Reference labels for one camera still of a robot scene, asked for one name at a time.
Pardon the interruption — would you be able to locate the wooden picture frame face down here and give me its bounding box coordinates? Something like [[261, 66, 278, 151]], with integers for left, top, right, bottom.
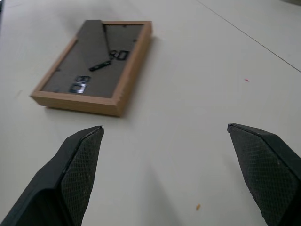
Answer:
[[30, 19, 153, 118]]

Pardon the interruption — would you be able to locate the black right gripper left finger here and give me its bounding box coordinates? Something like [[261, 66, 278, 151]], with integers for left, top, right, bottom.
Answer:
[[0, 125, 104, 226]]

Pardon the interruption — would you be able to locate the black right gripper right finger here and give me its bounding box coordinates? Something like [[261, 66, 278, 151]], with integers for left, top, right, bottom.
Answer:
[[227, 123, 301, 226]]

